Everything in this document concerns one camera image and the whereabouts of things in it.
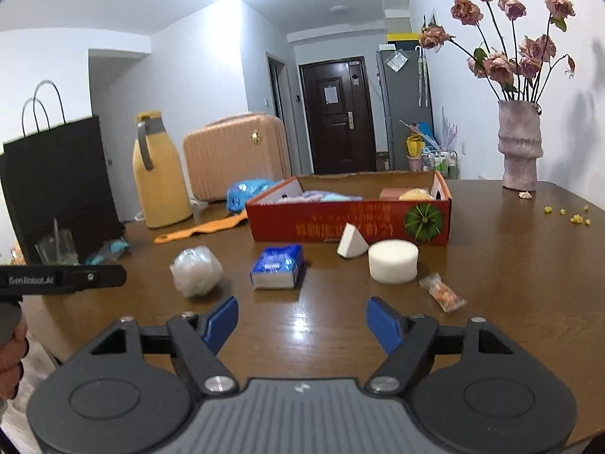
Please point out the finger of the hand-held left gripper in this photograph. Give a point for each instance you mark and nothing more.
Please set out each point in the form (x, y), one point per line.
(71, 278)

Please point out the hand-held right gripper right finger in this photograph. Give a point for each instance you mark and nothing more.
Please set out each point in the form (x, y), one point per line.
(384, 321)

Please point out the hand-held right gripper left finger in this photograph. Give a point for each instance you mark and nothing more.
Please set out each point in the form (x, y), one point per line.
(221, 321)

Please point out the red cardboard box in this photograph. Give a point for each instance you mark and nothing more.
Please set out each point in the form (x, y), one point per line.
(349, 224)

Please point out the pink sponge block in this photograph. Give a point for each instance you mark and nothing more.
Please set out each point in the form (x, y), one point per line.
(392, 193)

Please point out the person's left hand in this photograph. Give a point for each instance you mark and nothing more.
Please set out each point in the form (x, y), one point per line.
(12, 369)

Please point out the glass cup with straw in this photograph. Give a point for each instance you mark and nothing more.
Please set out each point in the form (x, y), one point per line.
(56, 248)

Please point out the light blue plastic wrapper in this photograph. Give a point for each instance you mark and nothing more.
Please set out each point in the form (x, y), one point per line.
(111, 248)

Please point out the white mesh bath puff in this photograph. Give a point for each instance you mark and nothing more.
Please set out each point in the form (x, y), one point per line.
(196, 272)

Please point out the white round sponge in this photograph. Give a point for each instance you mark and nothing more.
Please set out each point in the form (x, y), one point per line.
(393, 262)

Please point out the clear snack wrapper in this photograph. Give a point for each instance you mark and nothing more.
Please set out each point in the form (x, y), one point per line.
(444, 293)

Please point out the blue tissue pack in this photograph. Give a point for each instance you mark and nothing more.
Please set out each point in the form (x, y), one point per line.
(276, 269)

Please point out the white triangular sponge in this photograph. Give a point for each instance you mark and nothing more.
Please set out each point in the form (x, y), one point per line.
(350, 243)

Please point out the black paper bag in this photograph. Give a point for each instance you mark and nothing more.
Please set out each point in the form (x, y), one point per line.
(61, 189)

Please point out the orange shoehorn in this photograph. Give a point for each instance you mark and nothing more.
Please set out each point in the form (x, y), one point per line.
(203, 228)

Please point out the yellow thermos jug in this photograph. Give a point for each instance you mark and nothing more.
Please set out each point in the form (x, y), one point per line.
(160, 184)

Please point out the blue wipes packet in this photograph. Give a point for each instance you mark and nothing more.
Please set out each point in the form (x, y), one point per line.
(246, 194)

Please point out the lilac towel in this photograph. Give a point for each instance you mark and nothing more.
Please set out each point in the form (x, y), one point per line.
(314, 196)

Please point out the peach suitcase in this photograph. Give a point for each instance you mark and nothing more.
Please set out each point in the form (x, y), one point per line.
(236, 156)

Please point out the trolley with bottles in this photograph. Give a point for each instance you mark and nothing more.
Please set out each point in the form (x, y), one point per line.
(442, 163)

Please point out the yellow bag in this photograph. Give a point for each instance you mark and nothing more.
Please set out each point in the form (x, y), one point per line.
(415, 146)

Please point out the fallen flower petal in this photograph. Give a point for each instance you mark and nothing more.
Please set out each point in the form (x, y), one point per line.
(524, 195)

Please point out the dark brown door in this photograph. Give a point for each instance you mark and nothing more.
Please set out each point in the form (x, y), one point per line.
(338, 127)

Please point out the scattered yellow flower bits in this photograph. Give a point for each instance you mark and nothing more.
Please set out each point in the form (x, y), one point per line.
(574, 219)

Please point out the grey refrigerator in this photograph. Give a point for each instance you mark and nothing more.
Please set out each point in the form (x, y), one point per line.
(401, 99)

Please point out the white paper on door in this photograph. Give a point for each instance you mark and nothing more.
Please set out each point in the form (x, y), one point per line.
(331, 94)

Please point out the white umbrella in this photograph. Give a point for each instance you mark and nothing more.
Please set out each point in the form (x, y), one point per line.
(422, 75)

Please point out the clear plastic bag on refrigerator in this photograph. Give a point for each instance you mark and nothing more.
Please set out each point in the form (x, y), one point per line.
(397, 61)

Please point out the dried pink roses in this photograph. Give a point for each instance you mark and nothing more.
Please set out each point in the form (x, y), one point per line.
(496, 64)

